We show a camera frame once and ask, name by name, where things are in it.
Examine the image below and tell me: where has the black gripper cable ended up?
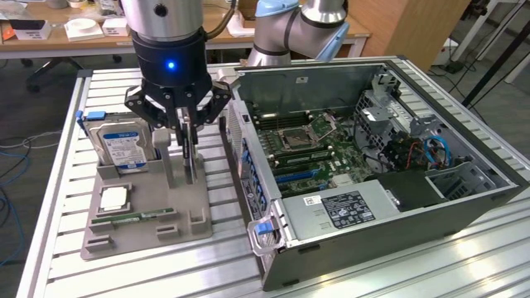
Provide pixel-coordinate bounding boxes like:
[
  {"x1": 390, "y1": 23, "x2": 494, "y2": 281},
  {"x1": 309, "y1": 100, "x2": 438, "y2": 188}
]
[{"x1": 205, "y1": 0, "x2": 241, "y2": 40}]

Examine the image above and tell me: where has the blue case latch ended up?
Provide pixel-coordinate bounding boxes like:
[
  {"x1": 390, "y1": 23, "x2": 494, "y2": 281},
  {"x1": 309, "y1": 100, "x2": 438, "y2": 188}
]
[{"x1": 255, "y1": 220, "x2": 278, "y2": 239}]

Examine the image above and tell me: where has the grey power supply unit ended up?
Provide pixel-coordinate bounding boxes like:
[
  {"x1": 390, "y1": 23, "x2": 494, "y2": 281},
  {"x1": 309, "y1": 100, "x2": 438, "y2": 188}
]
[{"x1": 273, "y1": 179, "x2": 401, "y2": 243}]

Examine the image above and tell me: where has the graphics card with metal bracket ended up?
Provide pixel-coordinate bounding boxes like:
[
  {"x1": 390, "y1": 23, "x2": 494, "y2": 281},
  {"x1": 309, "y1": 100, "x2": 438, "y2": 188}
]
[{"x1": 177, "y1": 107, "x2": 201, "y2": 186}]

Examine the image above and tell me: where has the clear plastic bag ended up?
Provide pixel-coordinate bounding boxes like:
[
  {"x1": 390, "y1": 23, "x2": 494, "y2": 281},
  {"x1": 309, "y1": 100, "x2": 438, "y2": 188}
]
[{"x1": 89, "y1": 0, "x2": 123, "y2": 17}]

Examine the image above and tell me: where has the metal disk bay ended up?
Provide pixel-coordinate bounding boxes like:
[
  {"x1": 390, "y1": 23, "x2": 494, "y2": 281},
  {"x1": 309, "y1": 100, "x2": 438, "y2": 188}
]
[{"x1": 354, "y1": 89, "x2": 416, "y2": 147}]

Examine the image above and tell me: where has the red wire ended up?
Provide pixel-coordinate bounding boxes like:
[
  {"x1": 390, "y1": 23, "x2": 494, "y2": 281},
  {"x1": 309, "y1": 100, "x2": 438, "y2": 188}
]
[{"x1": 408, "y1": 141, "x2": 425, "y2": 168}]

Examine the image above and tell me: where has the CPU socket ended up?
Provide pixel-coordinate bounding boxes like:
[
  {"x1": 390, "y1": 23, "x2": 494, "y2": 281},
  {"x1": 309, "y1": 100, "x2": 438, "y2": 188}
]
[{"x1": 278, "y1": 125, "x2": 322, "y2": 150}]

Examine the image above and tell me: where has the metal socket cover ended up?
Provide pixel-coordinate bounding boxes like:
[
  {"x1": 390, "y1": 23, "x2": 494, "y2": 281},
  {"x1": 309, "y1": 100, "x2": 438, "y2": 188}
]
[{"x1": 309, "y1": 112, "x2": 340, "y2": 137}]

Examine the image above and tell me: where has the wooden cabinet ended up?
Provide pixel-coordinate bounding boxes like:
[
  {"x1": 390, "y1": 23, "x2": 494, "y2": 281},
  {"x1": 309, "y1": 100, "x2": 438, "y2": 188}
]
[{"x1": 350, "y1": 0, "x2": 473, "y2": 72}]

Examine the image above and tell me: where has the blue wire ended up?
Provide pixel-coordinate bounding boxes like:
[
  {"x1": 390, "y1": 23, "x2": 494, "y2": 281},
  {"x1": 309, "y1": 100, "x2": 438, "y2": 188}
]
[{"x1": 422, "y1": 135, "x2": 453, "y2": 170}]

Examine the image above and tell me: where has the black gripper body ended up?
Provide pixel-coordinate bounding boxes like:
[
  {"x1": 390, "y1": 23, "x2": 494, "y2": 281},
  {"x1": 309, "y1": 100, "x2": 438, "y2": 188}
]
[{"x1": 131, "y1": 29, "x2": 215, "y2": 110}]

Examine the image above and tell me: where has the white paper stack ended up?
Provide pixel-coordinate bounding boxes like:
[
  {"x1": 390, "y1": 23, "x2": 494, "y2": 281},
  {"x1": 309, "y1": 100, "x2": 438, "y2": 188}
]
[{"x1": 222, "y1": 12, "x2": 257, "y2": 37}]

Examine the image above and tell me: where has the white box black lid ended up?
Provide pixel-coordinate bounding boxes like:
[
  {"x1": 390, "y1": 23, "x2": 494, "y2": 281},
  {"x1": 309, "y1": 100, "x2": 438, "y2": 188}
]
[{"x1": 8, "y1": 19, "x2": 54, "y2": 41}]

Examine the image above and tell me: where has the blue expansion slot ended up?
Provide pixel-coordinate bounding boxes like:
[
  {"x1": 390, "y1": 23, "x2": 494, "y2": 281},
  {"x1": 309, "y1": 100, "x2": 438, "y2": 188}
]
[{"x1": 274, "y1": 169, "x2": 322, "y2": 184}]

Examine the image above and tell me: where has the black chair base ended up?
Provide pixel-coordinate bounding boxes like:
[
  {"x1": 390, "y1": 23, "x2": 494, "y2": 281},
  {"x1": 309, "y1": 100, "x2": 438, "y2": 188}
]
[{"x1": 20, "y1": 54, "x2": 123, "y2": 93}]

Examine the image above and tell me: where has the metal drive cage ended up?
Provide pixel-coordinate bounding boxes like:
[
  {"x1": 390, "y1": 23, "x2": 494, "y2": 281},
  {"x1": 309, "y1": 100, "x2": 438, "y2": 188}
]
[{"x1": 425, "y1": 161, "x2": 498, "y2": 201}]

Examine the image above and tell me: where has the black stand pole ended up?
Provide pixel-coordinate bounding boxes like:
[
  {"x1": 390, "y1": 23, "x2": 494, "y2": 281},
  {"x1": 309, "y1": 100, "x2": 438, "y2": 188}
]
[{"x1": 462, "y1": 18, "x2": 530, "y2": 108}]

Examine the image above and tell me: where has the white floor cable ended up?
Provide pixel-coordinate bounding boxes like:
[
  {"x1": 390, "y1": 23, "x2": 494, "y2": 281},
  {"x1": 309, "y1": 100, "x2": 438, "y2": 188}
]
[{"x1": 0, "y1": 130, "x2": 63, "y2": 150}]

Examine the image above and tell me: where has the green RAM stick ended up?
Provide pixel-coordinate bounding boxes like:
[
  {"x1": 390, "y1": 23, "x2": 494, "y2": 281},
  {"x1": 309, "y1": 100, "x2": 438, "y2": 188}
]
[{"x1": 91, "y1": 207, "x2": 175, "y2": 225}]

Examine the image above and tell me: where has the hard disk with blue rails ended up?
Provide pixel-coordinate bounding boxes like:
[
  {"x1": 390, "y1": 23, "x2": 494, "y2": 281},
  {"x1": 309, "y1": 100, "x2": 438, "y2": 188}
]
[{"x1": 75, "y1": 109, "x2": 161, "y2": 174}]

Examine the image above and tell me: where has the small white box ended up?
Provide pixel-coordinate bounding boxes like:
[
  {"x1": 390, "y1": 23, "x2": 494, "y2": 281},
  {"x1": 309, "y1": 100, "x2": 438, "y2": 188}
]
[{"x1": 102, "y1": 17, "x2": 130, "y2": 37}]

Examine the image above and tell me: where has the silver CPU chip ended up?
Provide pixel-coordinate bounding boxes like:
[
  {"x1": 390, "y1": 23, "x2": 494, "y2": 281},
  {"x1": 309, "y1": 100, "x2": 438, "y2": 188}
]
[{"x1": 101, "y1": 186, "x2": 130, "y2": 212}]

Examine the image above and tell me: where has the grey parts rack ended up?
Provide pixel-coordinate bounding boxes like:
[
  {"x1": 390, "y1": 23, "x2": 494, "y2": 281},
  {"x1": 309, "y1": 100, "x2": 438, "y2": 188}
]
[{"x1": 81, "y1": 129, "x2": 215, "y2": 261}]

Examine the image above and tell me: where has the open black PC case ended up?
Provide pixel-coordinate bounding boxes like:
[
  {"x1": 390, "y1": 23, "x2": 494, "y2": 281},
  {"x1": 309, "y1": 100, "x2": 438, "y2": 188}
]
[{"x1": 218, "y1": 60, "x2": 530, "y2": 292}]

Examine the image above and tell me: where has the cardboard box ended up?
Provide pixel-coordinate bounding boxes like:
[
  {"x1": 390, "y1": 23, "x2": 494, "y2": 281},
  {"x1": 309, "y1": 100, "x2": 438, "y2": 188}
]
[{"x1": 238, "y1": 0, "x2": 259, "y2": 21}]

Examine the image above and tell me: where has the wooden desk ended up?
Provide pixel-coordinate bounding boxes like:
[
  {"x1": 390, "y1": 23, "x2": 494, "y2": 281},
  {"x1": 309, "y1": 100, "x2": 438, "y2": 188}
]
[{"x1": 0, "y1": 0, "x2": 373, "y2": 68}]

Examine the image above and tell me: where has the green motherboard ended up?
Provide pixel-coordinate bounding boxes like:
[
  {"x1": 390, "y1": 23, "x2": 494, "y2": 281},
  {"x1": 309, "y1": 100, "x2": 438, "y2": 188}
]
[{"x1": 247, "y1": 105, "x2": 377, "y2": 199}]

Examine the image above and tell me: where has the blue floor cable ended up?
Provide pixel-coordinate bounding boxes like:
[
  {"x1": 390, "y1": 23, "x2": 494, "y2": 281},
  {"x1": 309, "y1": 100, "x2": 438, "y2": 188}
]
[{"x1": 0, "y1": 148, "x2": 34, "y2": 268}]

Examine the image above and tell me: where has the black floor box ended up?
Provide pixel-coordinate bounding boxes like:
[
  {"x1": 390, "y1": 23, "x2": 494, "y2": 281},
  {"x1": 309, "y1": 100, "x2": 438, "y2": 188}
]
[{"x1": 444, "y1": 61, "x2": 468, "y2": 75}]

